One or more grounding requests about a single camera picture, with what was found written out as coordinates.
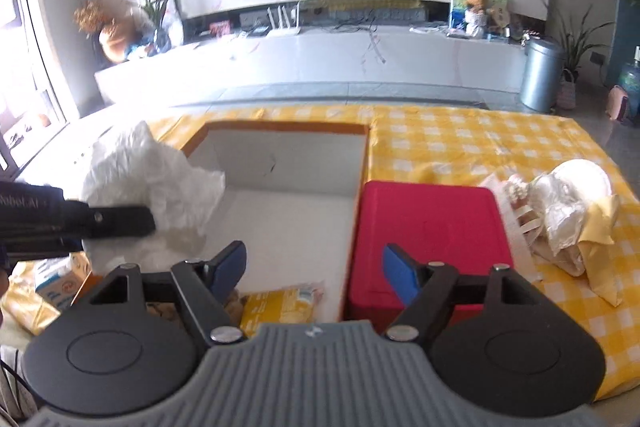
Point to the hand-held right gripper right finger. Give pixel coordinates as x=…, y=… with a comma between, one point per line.
x=400, y=274

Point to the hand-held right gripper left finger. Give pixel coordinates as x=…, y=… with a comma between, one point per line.
x=232, y=264

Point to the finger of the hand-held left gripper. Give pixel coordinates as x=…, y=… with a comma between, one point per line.
x=125, y=222

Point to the white plastic bag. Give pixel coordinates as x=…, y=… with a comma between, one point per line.
x=145, y=177

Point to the yellow snack packet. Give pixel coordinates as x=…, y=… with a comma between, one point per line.
x=277, y=307

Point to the orange and white cardboard box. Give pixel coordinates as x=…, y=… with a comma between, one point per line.
x=290, y=167

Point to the red box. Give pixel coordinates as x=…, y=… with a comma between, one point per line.
x=430, y=232

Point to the blue and white tissue pack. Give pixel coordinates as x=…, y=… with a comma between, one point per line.
x=55, y=284

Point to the beige striped packet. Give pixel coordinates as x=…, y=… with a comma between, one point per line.
x=517, y=212

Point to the yellow checkered tablecloth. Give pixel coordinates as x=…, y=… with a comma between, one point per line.
x=450, y=142

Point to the golden acorn ornament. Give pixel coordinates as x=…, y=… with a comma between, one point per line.
x=117, y=39

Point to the white paper plate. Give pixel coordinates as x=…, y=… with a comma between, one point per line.
x=570, y=207

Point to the pale yellow cloth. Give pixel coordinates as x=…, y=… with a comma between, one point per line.
x=602, y=247

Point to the dried flower bouquet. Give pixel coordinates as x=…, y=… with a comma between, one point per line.
x=90, y=17

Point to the green plant in glass vase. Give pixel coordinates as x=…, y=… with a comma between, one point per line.
x=157, y=12

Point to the small pink photo card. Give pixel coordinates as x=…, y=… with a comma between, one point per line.
x=220, y=28

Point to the white marble television cabinet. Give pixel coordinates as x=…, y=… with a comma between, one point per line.
x=325, y=57

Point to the white router with antennas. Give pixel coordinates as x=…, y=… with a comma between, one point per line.
x=282, y=29

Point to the grey metal trash can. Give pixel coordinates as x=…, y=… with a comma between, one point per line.
x=542, y=74

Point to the brown teddy bear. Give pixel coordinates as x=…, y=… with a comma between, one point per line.
x=475, y=9

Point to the green picture board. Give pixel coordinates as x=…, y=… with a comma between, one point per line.
x=457, y=4

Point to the pink stool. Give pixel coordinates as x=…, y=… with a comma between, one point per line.
x=617, y=104

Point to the long-leaf potted plant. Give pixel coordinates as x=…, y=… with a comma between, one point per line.
x=575, y=47

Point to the blue water bottle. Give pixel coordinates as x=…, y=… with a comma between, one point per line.
x=631, y=87

